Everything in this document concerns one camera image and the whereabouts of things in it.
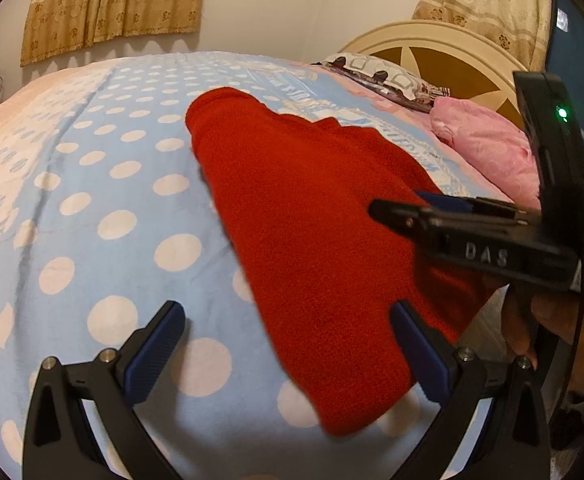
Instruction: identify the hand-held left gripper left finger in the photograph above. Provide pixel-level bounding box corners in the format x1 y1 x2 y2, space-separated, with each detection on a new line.
21 300 188 480

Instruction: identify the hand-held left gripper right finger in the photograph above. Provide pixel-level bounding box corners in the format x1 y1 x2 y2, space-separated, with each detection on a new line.
387 301 555 480

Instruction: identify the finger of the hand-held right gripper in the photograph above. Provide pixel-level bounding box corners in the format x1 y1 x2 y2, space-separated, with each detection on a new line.
368 199 440 241
414 190 528 223

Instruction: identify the red knitted sweater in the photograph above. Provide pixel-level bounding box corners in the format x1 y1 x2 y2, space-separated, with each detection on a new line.
184 87 510 438

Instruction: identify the person's right hand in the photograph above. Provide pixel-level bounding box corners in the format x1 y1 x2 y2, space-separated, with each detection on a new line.
501 280 584 393

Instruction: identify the pink pillow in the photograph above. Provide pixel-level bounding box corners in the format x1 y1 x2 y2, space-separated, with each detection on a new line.
429 96 548 211

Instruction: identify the patterned pillow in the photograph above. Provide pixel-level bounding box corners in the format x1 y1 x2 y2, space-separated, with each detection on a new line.
319 54 450 113

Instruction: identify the cream wooden headboard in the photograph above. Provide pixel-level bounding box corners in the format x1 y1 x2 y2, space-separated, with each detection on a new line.
339 20 533 133

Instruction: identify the dark flat screen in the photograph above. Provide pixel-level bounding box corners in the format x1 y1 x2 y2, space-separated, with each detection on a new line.
544 0 584 166

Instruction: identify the blue polka dot blanket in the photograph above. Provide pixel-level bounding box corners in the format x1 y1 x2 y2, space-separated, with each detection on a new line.
0 50 543 480

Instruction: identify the beige patterned curtain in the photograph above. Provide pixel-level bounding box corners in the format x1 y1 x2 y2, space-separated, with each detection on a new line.
19 0 213 67
412 0 555 68

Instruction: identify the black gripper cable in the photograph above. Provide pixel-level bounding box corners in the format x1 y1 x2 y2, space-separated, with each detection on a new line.
554 240 584 413

